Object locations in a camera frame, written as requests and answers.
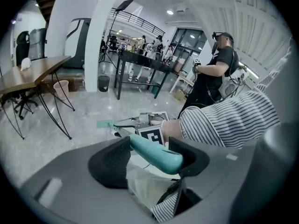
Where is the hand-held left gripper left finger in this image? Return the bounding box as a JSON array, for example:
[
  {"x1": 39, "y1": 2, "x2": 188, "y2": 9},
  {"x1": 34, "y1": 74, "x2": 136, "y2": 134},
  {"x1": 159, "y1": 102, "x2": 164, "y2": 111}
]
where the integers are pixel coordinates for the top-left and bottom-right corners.
[{"x1": 88, "y1": 135, "x2": 132, "y2": 189}]

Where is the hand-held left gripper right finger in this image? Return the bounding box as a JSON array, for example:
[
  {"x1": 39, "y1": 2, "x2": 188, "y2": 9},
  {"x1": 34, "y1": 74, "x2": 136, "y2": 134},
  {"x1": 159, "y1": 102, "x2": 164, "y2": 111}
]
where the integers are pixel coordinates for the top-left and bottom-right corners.
[{"x1": 168, "y1": 136, "x2": 210, "y2": 178}]

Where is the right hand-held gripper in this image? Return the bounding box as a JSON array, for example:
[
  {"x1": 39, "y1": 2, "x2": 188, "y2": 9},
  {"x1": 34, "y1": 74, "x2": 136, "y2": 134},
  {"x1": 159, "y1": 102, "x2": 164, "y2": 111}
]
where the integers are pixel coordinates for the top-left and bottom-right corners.
[{"x1": 114, "y1": 111, "x2": 170, "y2": 147}]

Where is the person's right forearm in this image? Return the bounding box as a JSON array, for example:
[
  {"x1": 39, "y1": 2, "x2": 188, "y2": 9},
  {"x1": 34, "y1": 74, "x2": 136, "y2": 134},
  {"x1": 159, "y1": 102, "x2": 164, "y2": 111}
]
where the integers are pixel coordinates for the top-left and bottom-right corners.
[{"x1": 162, "y1": 91, "x2": 281, "y2": 149}]

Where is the black mesh wastebasket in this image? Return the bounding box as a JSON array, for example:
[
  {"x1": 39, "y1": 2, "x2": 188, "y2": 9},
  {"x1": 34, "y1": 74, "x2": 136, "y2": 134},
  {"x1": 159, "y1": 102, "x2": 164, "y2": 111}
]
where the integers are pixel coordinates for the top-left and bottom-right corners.
[{"x1": 97, "y1": 75, "x2": 110, "y2": 92}]

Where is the person's striped shirt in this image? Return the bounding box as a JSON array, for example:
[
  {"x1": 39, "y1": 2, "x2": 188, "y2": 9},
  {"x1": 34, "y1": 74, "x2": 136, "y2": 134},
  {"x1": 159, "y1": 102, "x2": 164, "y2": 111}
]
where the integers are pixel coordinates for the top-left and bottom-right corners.
[{"x1": 151, "y1": 38, "x2": 294, "y2": 223}]

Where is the cardboard box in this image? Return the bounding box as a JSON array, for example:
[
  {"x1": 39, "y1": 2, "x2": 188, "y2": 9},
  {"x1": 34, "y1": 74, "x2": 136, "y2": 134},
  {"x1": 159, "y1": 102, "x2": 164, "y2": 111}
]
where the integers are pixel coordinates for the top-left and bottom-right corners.
[{"x1": 172, "y1": 89, "x2": 187, "y2": 102}]

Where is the brown wooden platform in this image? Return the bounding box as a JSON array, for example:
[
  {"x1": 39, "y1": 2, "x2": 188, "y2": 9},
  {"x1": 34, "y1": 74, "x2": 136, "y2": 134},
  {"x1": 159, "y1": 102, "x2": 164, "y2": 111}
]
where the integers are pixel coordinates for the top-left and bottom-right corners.
[{"x1": 43, "y1": 75, "x2": 86, "y2": 92}]

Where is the black table with shelf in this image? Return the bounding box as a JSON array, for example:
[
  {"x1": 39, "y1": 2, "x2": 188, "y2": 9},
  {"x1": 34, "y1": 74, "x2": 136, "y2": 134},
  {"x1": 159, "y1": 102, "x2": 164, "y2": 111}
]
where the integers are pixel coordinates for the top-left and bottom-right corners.
[{"x1": 114, "y1": 50, "x2": 175, "y2": 100}]

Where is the white table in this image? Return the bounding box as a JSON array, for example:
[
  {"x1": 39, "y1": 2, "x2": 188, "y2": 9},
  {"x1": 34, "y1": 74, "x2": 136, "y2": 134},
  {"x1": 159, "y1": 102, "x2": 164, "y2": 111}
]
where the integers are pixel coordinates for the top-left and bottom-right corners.
[{"x1": 169, "y1": 75, "x2": 196, "y2": 94}]

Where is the pink wastebasket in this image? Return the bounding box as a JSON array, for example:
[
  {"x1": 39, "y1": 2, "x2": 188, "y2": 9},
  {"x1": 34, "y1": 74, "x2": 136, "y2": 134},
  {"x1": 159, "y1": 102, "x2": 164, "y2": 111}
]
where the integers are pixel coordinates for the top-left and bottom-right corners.
[{"x1": 53, "y1": 80, "x2": 70, "y2": 100}]

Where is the group of small containers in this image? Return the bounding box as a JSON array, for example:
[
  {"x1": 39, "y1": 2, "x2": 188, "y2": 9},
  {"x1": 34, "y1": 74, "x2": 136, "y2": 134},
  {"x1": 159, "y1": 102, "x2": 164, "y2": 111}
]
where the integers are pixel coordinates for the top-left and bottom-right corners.
[{"x1": 118, "y1": 43, "x2": 138, "y2": 55}]

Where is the black swivel office chair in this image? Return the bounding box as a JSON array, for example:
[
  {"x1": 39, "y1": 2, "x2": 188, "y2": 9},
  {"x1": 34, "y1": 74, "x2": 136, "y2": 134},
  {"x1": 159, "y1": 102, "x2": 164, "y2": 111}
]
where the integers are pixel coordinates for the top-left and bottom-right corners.
[
  {"x1": 2, "y1": 90, "x2": 38, "y2": 120},
  {"x1": 108, "y1": 35, "x2": 119, "y2": 55}
]

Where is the white and black machine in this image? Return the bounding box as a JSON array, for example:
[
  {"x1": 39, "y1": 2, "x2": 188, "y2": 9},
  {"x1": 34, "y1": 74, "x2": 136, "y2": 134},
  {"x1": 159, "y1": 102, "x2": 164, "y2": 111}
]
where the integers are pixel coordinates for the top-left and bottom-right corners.
[{"x1": 62, "y1": 18, "x2": 92, "y2": 69}]

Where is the black framed glass door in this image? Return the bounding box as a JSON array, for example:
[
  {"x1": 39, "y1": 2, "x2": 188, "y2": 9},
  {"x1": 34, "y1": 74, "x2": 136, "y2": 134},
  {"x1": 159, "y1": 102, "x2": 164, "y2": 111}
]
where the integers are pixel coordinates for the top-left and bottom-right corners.
[{"x1": 170, "y1": 28, "x2": 207, "y2": 67}]

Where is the black metal railing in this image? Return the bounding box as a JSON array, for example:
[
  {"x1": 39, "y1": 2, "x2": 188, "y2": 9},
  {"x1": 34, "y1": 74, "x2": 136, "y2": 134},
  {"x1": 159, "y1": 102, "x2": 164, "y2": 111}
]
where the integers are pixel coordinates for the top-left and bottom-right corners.
[{"x1": 111, "y1": 7, "x2": 166, "y2": 36}]

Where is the long strip light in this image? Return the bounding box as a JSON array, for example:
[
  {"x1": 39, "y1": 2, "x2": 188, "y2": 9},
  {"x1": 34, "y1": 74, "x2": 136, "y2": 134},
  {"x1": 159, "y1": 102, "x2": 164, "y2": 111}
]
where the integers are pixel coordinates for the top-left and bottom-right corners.
[{"x1": 238, "y1": 61, "x2": 260, "y2": 78}]

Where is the white crumpled bag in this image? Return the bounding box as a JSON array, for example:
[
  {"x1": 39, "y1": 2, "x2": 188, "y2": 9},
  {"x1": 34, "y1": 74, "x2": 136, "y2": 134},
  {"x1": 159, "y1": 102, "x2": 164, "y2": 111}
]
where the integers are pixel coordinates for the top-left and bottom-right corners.
[{"x1": 20, "y1": 57, "x2": 32, "y2": 72}]

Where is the grey covered cabinet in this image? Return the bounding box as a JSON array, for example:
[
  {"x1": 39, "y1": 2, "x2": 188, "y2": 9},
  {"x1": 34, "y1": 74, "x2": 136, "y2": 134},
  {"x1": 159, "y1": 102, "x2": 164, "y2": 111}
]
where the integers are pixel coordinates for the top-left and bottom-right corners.
[{"x1": 28, "y1": 28, "x2": 47, "y2": 61}]

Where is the light stand with black panel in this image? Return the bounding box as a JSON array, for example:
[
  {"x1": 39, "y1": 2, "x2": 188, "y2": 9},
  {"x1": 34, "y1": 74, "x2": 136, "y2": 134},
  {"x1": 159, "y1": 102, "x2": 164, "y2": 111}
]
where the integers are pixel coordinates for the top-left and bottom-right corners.
[{"x1": 98, "y1": 0, "x2": 134, "y2": 66}]

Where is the black high-back chair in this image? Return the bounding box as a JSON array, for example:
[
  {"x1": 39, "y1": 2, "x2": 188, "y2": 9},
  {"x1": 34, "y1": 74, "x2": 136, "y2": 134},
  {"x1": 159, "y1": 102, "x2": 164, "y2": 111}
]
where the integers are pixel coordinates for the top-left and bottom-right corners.
[{"x1": 15, "y1": 31, "x2": 30, "y2": 66}]

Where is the dark wooden staircase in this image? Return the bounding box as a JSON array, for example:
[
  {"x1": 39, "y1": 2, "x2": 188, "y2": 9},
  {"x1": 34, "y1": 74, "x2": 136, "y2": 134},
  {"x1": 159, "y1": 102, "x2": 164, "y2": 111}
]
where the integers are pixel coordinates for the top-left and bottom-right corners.
[{"x1": 35, "y1": 0, "x2": 64, "y2": 29}]

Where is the black cable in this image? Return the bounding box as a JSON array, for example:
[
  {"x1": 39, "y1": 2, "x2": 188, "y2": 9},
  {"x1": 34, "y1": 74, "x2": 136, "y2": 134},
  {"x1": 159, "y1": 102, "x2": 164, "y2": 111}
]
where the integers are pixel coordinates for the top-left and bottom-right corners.
[{"x1": 156, "y1": 178, "x2": 185, "y2": 205}]

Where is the wooden desk with wire legs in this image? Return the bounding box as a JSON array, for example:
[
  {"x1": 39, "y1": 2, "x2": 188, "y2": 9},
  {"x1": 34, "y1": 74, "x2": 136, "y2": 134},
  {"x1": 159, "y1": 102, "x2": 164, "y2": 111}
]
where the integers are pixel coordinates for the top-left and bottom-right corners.
[{"x1": 0, "y1": 55, "x2": 76, "y2": 140}]

